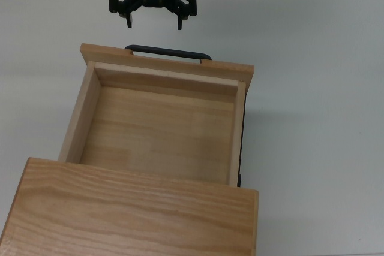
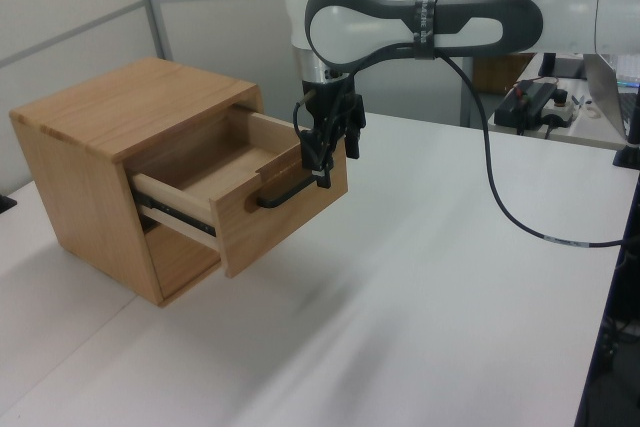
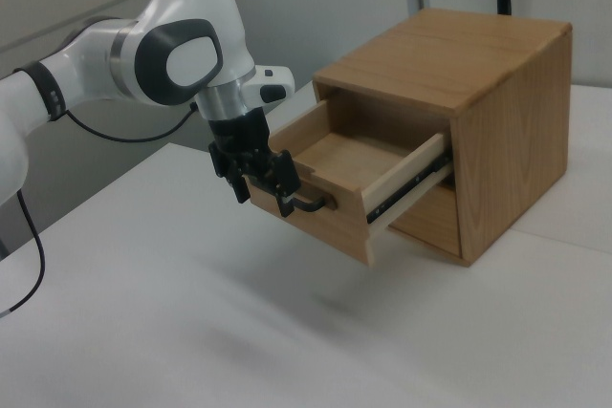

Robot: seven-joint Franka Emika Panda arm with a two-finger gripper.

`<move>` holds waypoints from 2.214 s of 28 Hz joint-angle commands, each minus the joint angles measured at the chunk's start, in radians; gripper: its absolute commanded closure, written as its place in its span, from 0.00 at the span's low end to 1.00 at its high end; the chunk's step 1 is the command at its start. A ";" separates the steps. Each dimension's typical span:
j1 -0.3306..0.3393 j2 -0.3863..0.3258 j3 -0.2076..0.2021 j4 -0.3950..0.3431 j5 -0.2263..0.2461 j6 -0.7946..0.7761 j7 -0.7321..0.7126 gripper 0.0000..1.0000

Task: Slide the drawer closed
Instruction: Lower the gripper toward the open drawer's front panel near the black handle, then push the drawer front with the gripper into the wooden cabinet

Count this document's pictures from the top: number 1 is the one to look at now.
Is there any black drawer handle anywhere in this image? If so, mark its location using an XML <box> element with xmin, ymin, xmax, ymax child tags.
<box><xmin>124</xmin><ymin>44</ymin><xmax>212</xmax><ymax>65</ymax></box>

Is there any wooden drawer with handle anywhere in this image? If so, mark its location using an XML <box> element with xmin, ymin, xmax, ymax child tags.
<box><xmin>58</xmin><ymin>43</ymin><xmax>256</xmax><ymax>188</ymax></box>

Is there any wooden cabinet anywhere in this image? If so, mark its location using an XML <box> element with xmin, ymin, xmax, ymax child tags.
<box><xmin>0</xmin><ymin>156</ymin><xmax>260</xmax><ymax>256</ymax></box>

